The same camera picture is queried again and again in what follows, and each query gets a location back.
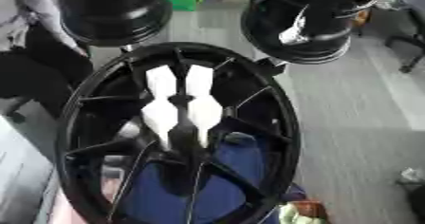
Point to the black spoked wheel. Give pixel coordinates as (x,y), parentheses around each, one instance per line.
(94,114)

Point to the black round wheel rim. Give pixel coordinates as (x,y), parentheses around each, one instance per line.
(110,9)

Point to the black rim with silver sticker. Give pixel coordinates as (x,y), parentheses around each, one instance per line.
(310,22)

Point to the green and brown packet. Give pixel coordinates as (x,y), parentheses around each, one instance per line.
(301,212)

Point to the person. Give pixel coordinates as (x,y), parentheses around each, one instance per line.
(39,63)

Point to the black office chair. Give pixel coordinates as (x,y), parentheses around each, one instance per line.
(412,38)

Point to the dark bag with pale top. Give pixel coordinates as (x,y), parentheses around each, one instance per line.
(415,193)

